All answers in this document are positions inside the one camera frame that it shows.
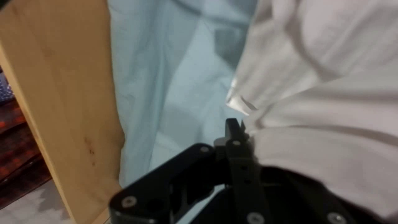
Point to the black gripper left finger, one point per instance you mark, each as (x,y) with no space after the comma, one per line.
(165,182)

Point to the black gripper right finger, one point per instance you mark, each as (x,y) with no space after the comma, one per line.
(298,199)

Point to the white clothing piece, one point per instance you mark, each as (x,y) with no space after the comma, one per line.
(323,82)

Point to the light blue bed sheet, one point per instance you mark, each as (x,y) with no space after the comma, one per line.
(174,82)

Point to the wooden bed frame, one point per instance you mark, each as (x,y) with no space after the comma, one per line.
(62,82)

